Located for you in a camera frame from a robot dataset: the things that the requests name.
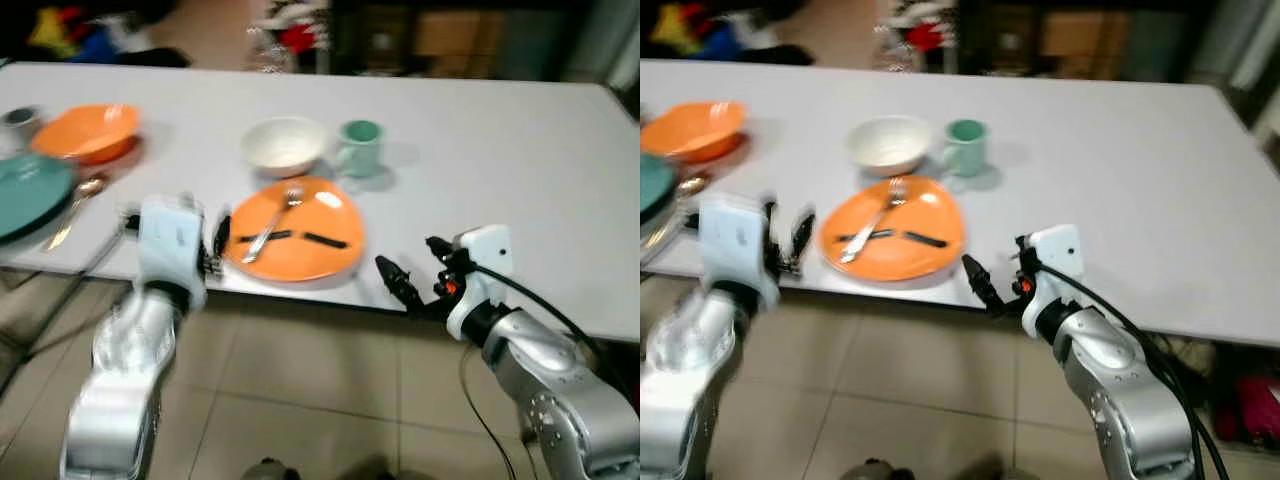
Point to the white bowl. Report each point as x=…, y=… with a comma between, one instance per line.
x=890, y=146
x=285, y=148

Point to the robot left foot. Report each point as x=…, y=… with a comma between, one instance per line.
x=270, y=470
x=872, y=470

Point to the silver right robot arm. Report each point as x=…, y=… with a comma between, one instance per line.
x=555, y=390
x=1115, y=395

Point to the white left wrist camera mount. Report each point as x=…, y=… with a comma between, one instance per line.
x=170, y=240
x=735, y=245

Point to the red and white toy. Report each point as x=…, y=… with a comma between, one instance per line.
x=920, y=35
x=295, y=38

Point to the red bag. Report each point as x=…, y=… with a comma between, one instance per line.
x=1250, y=410

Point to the teal plate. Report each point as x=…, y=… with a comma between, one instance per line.
x=655, y=185
x=30, y=195

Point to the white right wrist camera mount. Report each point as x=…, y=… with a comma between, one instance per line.
x=482, y=275
x=1055, y=270

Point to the grey mug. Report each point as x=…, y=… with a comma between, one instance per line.
x=18, y=125

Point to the silver fork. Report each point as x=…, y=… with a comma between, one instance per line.
x=870, y=225
x=268, y=228

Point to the dark wooden cabinet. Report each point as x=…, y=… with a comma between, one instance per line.
x=460, y=40
x=1090, y=40

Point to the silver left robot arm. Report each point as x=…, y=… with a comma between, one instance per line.
x=680, y=370
x=125, y=365

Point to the green mug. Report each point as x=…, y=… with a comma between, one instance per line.
x=967, y=148
x=362, y=150

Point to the orange plate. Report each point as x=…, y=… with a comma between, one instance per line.
x=920, y=262
x=320, y=262

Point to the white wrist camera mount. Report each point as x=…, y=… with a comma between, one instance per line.
x=735, y=245
x=170, y=240
x=1055, y=270
x=482, y=275

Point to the black flat stick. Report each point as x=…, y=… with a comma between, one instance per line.
x=926, y=240
x=262, y=237
x=326, y=240
x=862, y=237

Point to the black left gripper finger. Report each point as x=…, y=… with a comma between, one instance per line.
x=207, y=222
x=802, y=232
x=223, y=235
x=772, y=220

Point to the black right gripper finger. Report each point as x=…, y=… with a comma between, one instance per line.
x=438, y=248
x=400, y=283
x=985, y=283
x=1025, y=247

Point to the orange bowl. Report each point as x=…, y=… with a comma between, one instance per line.
x=695, y=130
x=88, y=133

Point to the silver spoon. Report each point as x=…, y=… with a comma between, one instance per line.
x=78, y=205
x=680, y=205

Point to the colourful toy pile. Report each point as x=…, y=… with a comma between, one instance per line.
x=70, y=35
x=695, y=30

